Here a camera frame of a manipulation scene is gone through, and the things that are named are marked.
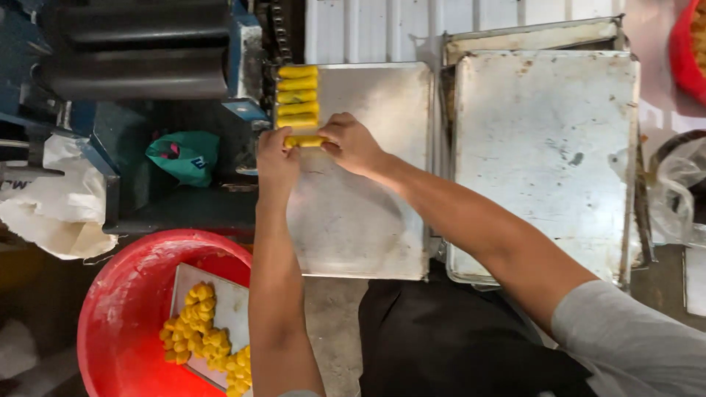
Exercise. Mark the red plastic basin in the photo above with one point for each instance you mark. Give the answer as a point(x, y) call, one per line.
point(127, 320)

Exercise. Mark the yellow dough stick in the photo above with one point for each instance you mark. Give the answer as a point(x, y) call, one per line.
point(303, 142)

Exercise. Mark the person's left hand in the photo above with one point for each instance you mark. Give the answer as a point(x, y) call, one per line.
point(277, 168)

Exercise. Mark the white woven sack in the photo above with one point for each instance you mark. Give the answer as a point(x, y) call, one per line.
point(60, 204)

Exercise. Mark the red plastic bowl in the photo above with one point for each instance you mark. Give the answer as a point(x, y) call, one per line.
point(686, 52)

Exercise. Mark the blue and black dough machine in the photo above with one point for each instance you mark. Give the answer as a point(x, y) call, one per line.
point(138, 60)

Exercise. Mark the person's left fingers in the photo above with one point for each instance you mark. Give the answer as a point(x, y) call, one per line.
point(285, 141)

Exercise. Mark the green plastic bag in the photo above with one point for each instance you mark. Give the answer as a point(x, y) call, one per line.
point(185, 157)

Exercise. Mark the white board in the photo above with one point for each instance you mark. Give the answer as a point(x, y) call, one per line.
point(696, 281)

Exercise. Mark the small steel baking tray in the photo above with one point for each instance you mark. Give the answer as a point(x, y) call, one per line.
point(358, 209)

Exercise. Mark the row of yellow dough rolls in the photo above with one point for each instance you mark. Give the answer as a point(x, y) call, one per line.
point(298, 97)

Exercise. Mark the grey shirt sleeve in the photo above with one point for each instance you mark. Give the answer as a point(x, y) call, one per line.
point(634, 347)

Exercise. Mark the rusty steel tray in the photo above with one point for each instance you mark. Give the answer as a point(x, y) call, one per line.
point(529, 34)

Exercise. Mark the pile of yellow dough pieces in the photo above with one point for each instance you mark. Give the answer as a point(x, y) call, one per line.
point(201, 333)

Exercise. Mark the black apron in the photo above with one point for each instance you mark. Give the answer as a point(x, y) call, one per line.
point(452, 342)

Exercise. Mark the person's right hand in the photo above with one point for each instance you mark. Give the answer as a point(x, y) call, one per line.
point(353, 144)

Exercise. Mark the clear plastic bag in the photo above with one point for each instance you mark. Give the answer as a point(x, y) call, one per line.
point(675, 193)

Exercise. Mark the person's right fingers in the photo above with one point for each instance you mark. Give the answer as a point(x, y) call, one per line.
point(333, 132)

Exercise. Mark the small metal sheet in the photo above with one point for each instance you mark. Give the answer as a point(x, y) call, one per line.
point(231, 306)

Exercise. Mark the large worn steel tray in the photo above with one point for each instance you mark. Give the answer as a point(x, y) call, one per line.
point(546, 160)

